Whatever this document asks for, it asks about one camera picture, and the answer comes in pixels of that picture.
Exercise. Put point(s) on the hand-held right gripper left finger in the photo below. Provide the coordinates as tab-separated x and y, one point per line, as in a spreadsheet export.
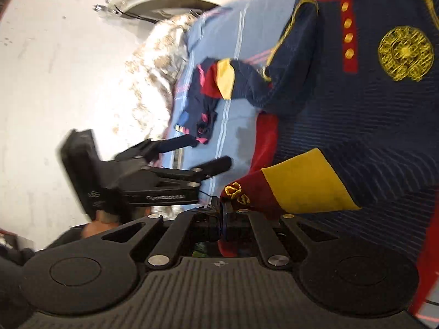
205	226

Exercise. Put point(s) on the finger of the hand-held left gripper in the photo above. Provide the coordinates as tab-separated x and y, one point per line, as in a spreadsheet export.
178	143
216	166

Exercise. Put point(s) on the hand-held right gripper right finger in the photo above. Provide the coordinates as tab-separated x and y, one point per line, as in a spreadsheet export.
236	224

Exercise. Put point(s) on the small navy pink-trimmed pants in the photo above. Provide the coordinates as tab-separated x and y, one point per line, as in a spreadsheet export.
199	113

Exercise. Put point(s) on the navy red knitted sweater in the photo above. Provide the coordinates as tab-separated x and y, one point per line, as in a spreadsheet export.
360	116

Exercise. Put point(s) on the person's left hand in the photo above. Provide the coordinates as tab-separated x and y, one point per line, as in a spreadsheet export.
101	224

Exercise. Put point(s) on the beige floral cloth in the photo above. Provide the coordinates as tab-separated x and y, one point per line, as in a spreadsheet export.
151	75

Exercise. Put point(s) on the light blue striped blanket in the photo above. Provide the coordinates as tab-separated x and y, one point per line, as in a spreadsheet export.
236	34

